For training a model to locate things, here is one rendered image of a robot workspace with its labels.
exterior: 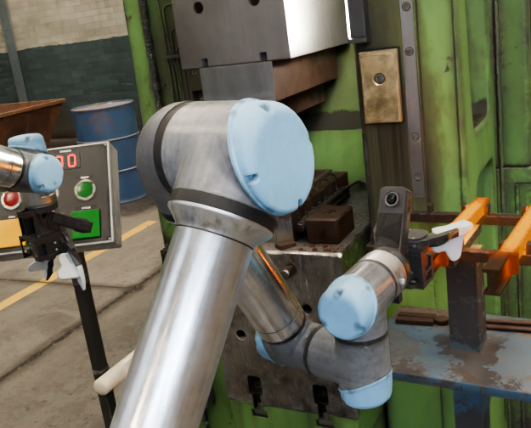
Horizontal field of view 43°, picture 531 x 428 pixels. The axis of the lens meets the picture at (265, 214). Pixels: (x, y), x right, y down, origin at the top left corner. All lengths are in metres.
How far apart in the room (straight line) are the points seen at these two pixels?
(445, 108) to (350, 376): 0.86
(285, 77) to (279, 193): 1.01
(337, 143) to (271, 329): 1.20
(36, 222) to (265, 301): 0.74
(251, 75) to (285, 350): 0.81
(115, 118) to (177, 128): 5.52
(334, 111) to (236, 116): 1.42
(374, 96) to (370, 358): 0.86
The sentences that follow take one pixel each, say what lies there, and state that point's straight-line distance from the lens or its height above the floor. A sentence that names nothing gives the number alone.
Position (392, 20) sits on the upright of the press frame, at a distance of 1.65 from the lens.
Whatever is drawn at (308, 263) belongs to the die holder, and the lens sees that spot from 1.64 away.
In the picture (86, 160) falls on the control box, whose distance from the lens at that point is 1.89.
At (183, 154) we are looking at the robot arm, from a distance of 0.71.
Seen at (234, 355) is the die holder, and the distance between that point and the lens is 1.86.
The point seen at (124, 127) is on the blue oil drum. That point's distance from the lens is 6.30.
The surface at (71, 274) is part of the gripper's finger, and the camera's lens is 1.56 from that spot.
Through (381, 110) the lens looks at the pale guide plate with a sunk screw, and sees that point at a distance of 1.66.
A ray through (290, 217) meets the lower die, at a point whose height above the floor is 0.98.
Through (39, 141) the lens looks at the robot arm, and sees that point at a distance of 1.53.
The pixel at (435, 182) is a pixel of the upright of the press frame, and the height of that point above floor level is 1.03.
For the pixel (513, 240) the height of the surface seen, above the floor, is 1.04.
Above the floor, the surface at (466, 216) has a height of 1.04.
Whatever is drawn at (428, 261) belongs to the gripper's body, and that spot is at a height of 1.06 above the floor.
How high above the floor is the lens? 1.46
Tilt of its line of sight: 16 degrees down
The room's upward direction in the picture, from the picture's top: 8 degrees counter-clockwise
